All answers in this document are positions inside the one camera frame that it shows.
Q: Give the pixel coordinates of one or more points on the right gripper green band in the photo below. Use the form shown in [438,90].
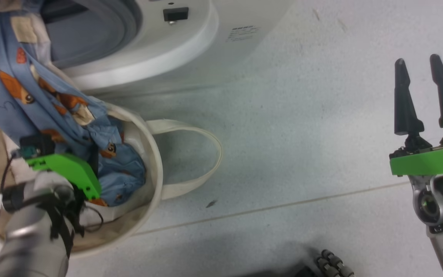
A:
[429,161]

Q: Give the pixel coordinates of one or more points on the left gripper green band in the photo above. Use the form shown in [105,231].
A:
[71,167]

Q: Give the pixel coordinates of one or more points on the blue patterned garment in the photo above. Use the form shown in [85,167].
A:
[14,77]

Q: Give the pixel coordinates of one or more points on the black robot base with glands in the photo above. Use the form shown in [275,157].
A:
[333,265]

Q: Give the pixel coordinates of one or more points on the grey rubber door gasket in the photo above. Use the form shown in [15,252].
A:
[98,34]

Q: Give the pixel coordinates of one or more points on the white front-load washing machine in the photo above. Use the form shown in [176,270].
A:
[167,50]

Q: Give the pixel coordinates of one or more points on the black door latch socket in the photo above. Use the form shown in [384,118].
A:
[175,14]

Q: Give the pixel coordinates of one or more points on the cream canvas laundry basket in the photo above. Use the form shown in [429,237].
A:
[156,169]

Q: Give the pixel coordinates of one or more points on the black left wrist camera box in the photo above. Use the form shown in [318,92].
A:
[39,146]

